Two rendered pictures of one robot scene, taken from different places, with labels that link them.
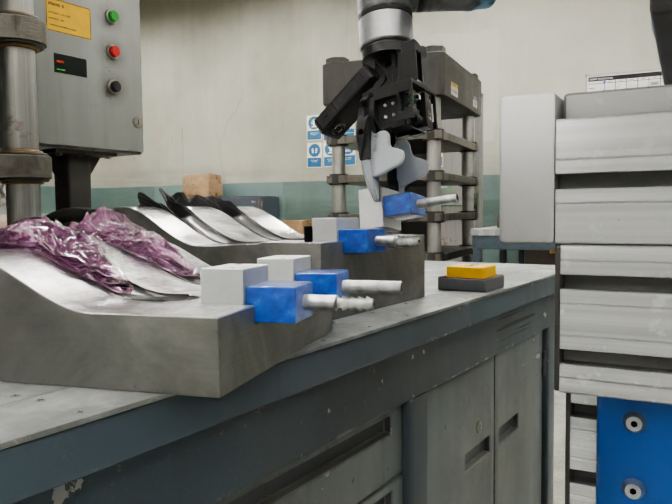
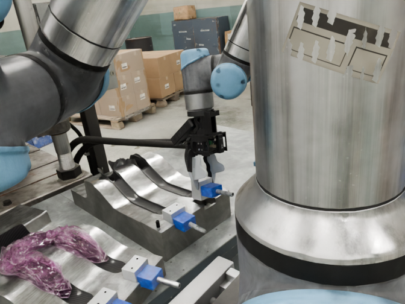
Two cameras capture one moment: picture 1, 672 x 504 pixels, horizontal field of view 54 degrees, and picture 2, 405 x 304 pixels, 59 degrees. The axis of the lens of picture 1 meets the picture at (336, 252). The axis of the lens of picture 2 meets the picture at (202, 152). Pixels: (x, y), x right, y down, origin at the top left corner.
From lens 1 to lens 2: 0.55 m
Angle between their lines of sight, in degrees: 23
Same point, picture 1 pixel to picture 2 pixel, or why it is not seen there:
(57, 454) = not seen: outside the picture
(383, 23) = (193, 102)
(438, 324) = (227, 246)
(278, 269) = (129, 274)
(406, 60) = (206, 122)
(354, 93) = (185, 132)
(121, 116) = not seen: hidden behind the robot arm
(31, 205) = (63, 143)
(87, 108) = not seen: hidden behind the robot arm
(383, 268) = (202, 220)
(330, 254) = (167, 233)
